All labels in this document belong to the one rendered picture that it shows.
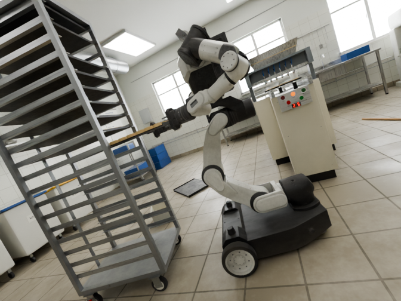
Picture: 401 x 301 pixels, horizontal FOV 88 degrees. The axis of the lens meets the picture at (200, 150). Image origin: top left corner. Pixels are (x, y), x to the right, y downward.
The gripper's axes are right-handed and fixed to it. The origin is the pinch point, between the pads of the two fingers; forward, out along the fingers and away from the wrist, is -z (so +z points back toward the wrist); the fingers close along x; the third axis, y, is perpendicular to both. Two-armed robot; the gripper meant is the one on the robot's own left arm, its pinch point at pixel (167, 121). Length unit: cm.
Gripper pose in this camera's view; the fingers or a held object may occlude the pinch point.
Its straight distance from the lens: 117.4
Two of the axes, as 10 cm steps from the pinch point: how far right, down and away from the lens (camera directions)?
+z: 7.5, -2.0, -6.3
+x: -3.7, -9.2, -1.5
